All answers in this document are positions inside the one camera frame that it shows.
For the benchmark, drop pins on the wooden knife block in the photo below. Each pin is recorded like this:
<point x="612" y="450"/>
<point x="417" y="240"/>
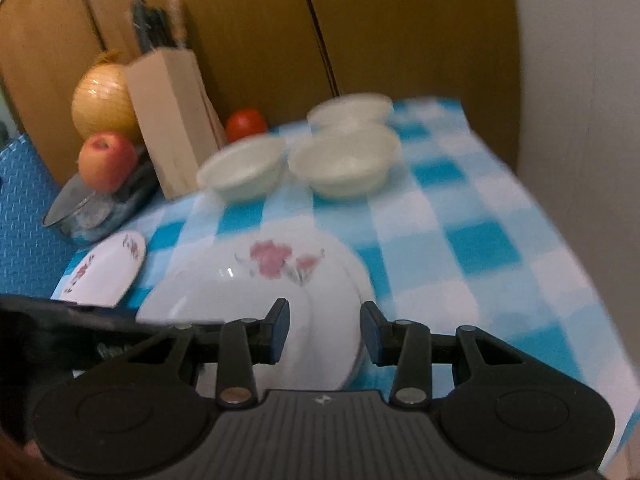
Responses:
<point x="170" y="125"/>

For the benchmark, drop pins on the yellow pomelo in net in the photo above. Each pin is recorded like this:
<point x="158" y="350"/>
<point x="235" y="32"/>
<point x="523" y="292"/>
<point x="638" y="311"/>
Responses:
<point x="100" y="100"/>

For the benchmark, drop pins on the small floral white plate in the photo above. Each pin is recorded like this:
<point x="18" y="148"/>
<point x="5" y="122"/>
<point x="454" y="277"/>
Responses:
<point x="102" y="270"/>

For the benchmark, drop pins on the red apple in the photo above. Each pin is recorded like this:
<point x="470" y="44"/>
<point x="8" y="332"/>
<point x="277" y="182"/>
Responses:
<point x="107" y="162"/>

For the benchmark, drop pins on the wooden cabinet door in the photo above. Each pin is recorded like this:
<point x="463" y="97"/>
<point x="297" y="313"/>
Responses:
<point x="40" y="35"/>
<point x="410" y="30"/>
<point x="240" y="35"/>

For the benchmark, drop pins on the large floral white plate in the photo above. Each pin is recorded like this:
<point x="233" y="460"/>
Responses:
<point x="225" y="300"/>
<point x="332" y="280"/>

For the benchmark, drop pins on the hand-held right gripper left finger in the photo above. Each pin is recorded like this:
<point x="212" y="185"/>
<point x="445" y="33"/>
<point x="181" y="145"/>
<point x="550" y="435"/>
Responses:
<point x="280" y="332"/>

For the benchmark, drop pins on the white bowl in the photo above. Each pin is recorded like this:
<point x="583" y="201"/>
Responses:
<point x="350" y="107"/>
<point x="345" y="165"/>
<point x="245" y="167"/>

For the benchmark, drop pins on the blue textured mat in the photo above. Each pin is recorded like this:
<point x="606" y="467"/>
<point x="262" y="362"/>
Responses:
<point x="25" y="220"/>

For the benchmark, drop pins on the red tomato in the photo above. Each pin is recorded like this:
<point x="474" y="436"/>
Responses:
<point x="246" y="125"/>

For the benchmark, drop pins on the blue white checked tablecloth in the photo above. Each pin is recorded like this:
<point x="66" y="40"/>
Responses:
<point x="475" y="240"/>

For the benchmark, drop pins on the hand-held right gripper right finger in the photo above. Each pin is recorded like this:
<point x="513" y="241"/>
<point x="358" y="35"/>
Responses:
<point x="370" y="332"/>

